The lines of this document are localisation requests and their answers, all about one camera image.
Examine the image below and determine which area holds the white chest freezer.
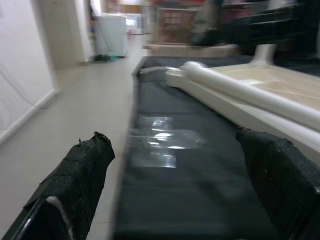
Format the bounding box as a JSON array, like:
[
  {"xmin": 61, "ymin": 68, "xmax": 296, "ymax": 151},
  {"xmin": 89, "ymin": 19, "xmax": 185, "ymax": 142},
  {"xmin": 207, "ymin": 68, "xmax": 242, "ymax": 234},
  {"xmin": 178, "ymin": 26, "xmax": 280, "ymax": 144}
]
[{"xmin": 95, "ymin": 13, "xmax": 130, "ymax": 58}]

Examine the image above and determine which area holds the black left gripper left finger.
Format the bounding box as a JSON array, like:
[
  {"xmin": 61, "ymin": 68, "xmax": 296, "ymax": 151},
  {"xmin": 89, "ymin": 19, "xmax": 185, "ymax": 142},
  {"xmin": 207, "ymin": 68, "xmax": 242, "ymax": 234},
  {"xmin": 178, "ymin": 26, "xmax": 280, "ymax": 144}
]
[{"xmin": 0, "ymin": 131, "xmax": 116, "ymax": 240}]

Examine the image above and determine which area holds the black plastic bag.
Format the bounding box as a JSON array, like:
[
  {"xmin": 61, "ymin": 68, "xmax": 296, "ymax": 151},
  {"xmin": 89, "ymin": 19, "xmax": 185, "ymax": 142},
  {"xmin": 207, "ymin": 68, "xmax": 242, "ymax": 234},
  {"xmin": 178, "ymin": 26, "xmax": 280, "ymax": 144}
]
[{"xmin": 191, "ymin": 0, "xmax": 224, "ymax": 48}]

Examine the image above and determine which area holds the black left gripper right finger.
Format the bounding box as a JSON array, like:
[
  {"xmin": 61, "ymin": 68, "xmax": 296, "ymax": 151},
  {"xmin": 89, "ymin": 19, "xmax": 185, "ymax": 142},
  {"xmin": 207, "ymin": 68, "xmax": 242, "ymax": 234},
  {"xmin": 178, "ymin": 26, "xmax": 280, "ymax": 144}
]
[{"xmin": 235, "ymin": 126, "xmax": 320, "ymax": 240}]

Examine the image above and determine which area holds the mop with green head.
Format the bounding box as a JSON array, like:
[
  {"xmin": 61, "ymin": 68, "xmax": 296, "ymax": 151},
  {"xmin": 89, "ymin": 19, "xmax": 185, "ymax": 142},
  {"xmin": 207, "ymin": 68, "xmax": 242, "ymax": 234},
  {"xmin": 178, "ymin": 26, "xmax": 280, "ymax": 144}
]
[{"xmin": 89, "ymin": 0, "xmax": 126, "ymax": 63}]

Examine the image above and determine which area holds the clear tape cross patch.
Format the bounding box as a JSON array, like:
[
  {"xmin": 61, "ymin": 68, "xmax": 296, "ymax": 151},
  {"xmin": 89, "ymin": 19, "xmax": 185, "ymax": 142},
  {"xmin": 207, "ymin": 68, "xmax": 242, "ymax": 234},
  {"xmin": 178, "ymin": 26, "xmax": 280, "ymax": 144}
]
[{"xmin": 129, "ymin": 115, "xmax": 209, "ymax": 170}]

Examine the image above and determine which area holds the white plastic table top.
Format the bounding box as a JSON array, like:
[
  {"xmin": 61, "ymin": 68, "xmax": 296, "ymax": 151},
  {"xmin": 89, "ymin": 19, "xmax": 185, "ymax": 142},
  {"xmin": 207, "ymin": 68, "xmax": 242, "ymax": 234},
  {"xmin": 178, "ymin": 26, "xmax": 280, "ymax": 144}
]
[{"xmin": 164, "ymin": 62, "xmax": 320, "ymax": 161}]

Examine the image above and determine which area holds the beige cloth covered bench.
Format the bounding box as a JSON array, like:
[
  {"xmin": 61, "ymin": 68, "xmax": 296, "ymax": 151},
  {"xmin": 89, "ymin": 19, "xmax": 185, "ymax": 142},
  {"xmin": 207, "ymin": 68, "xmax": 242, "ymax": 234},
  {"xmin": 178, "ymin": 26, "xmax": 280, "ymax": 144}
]
[{"xmin": 143, "ymin": 41, "xmax": 251, "ymax": 59}]

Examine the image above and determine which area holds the orange lid storage box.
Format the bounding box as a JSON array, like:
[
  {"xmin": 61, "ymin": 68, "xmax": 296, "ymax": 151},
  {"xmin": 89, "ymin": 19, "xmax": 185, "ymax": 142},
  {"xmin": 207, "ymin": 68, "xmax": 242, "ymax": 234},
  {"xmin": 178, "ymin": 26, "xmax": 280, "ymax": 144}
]
[{"xmin": 154, "ymin": 4, "xmax": 201, "ymax": 46}]

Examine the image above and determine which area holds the black table cloth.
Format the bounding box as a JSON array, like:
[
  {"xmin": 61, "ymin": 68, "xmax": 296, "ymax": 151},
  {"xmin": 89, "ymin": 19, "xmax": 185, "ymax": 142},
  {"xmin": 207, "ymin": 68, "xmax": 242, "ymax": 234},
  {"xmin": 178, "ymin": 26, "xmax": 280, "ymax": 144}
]
[{"xmin": 109, "ymin": 56, "xmax": 320, "ymax": 240}]

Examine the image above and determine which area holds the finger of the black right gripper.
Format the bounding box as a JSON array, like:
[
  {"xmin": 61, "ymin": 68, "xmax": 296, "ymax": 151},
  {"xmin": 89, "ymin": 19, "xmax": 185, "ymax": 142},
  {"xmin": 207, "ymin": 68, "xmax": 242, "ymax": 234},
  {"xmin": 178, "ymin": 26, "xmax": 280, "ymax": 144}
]
[{"xmin": 220, "ymin": 17, "xmax": 266, "ymax": 48}]

